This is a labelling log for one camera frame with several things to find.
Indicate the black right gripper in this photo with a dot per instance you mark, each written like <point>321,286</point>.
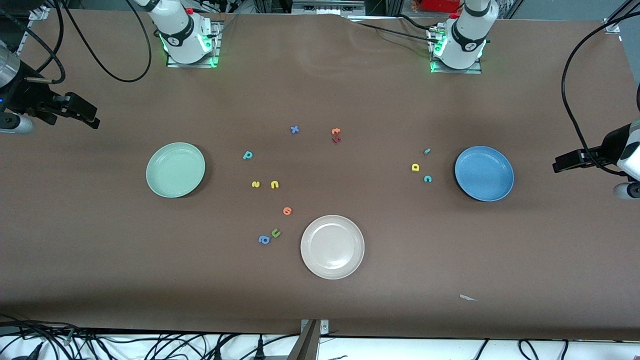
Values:
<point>25,98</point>

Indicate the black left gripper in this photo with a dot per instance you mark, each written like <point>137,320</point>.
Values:
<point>608,148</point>

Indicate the blue plate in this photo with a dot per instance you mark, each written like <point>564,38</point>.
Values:
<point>484,173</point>

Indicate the light green plate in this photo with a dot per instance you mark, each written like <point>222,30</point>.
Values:
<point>175,170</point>

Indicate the white paper scrap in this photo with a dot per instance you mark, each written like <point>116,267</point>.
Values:
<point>467,298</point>

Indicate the red box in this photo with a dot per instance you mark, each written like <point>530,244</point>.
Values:
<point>440,5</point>

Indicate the blue foam letter a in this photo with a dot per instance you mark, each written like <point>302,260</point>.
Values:
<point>263,240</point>

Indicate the green foam letter u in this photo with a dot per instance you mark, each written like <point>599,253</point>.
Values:
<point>274,234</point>

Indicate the beige plate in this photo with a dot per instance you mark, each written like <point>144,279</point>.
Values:
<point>332,247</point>

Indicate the metal table corner bracket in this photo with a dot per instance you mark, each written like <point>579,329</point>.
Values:
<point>39,13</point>
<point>611,26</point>

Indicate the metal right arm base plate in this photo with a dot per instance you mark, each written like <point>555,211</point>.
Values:
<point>192,64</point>

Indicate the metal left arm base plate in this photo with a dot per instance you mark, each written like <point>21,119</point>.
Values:
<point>457,71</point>

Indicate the grey metal frame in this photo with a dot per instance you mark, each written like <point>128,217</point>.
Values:
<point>327,7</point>

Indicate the aluminium post with bracket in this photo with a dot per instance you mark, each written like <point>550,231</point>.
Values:
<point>310,342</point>

